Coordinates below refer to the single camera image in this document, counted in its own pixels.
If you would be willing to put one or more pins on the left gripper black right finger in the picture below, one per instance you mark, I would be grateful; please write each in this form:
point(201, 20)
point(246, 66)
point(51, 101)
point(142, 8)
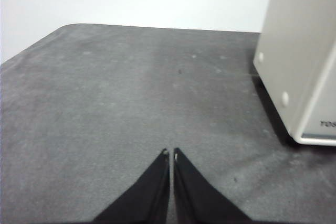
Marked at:
point(197, 197)

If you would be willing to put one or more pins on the cream Toshiba toaster oven body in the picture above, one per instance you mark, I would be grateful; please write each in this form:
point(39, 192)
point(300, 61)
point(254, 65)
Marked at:
point(288, 51)

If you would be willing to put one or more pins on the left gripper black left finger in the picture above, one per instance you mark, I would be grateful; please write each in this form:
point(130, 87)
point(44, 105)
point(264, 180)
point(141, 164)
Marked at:
point(147, 197)

